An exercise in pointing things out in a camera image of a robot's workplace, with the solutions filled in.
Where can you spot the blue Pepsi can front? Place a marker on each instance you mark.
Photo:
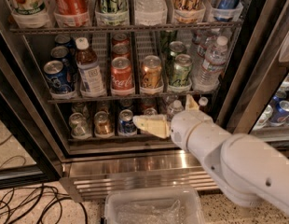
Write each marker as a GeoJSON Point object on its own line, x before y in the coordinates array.
{"type": "Point", "coordinates": [57, 77]}

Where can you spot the water bottle bottom shelf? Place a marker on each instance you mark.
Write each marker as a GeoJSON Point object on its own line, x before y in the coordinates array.
{"type": "Point", "coordinates": [174, 108]}

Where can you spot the top wire shelf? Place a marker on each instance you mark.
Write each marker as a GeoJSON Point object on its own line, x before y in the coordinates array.
{"type": "Point", "coordinates": [124, 28]}

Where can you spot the red Coca-Cola can front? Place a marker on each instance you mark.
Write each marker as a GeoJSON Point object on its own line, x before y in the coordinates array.
{"type": "Point", "coordinates": [121, 74]}

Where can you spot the clear water bottle middle shelf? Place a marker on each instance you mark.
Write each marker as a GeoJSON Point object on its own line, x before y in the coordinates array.
{"type": "Point", "coordinates": [213, 65]}

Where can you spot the wire shelf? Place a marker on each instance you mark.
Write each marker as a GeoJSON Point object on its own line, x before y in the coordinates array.
{"type": "Point", "coordinates": [133, 96]}
{"type": "Point", "coordinates": [124, 28]}

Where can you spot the middle wire shelf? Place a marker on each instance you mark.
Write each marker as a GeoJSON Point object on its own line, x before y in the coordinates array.
{"type": "Point", "coordinates": [133, 96]}

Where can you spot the blue pepsi can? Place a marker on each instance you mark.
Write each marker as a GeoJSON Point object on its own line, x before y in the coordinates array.
{"type": "Point", "coordinates": [62, 54]}
{"type": "Point", "coordinates": [57, 77]}

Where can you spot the clear plastic bin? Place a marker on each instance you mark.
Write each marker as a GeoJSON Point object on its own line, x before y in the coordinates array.
{"type": "Point", "coordinates": [164, 205]}

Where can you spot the iced tea bottle white cap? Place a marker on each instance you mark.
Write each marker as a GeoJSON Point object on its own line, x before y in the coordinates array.
{"type": "Point", "coordinates": [89, 68]}

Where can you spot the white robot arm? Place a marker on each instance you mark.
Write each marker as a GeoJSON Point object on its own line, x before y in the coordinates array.
{"type": "Point", "coordinates": [245, 168]}

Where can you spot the steel fridge vent grille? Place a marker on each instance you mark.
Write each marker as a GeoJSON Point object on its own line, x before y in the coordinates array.
{"type": "Point", "coordinates": [94, 181]}

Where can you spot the gold can bottom shelf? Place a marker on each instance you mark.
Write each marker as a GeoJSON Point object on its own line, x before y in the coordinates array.
{"type": "Point", "coordinates": [102, 123]}

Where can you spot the orange gold soda can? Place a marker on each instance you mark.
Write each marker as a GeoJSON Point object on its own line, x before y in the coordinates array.
{"type": "Point", "coordinates": [151, 72]}

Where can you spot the blue can bottom shelf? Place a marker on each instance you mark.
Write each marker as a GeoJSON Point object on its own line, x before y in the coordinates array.
{"type": "Point", "coordinates": [125, 122]}

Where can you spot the green lacroix can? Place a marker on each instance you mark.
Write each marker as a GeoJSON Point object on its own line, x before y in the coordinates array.
{"type": "Point", "coordinates": [175, 48]}
{"type": "Point", "coordinates": [181, 69]}

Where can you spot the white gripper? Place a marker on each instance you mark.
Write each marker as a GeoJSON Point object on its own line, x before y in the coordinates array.
{"type": "Point", "coordinates": [185, 129]}

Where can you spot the green LaCroix can front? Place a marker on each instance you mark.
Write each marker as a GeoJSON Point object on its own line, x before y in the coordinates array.
{"type": "Point", "coordinates": [181, 69]}

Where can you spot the right fridge glass door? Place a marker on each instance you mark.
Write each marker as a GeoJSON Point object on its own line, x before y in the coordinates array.
{"type": "Point", "coordinates": [270, 70]}

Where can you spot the tea bottle bottom shelf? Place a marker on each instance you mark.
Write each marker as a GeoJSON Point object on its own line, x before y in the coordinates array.
{"type": "Point", "coordinates": [203, 103]}

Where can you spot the green can bottom shelf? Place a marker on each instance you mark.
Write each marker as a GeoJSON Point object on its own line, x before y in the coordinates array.
{"type": "Point", "coordinates": [79, 125]}

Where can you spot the red can bottom shelf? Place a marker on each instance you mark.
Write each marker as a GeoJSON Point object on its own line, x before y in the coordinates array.
{"type": "Point", "coordinates": [150, 111]}

